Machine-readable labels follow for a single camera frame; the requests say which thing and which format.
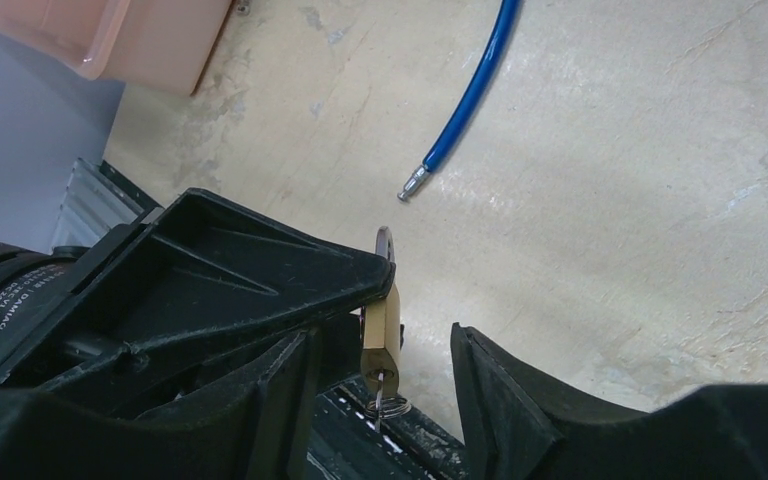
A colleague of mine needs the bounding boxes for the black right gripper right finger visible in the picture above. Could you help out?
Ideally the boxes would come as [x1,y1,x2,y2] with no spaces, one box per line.
[450,325,768,479]

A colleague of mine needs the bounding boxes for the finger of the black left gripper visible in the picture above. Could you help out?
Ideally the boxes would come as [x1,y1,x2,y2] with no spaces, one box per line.
[0,188,389,418]

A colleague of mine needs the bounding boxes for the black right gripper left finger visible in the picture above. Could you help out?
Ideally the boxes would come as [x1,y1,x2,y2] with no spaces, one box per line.
[0,332,321,479]

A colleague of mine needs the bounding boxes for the brass padlock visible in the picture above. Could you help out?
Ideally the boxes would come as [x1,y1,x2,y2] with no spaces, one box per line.
[360,226,402,398]

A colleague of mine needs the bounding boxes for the blue cable lock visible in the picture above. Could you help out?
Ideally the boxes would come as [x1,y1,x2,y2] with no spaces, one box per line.
[397,0,525,203]

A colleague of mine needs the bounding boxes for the pink translucent storage bin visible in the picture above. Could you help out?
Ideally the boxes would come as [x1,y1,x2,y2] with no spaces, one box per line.
[0,0,232,96]

